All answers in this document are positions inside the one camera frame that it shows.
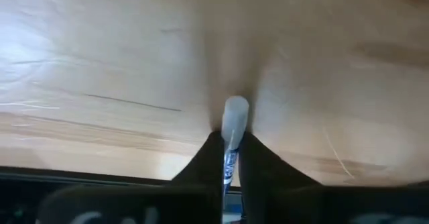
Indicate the blue white pen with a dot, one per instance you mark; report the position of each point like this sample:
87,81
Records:
234,116

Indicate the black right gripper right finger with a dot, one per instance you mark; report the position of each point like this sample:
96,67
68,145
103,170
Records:
268,180

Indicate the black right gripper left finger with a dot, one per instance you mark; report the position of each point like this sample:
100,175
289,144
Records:
204,170

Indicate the black aluminium table frame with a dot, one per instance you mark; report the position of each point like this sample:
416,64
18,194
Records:
67,175

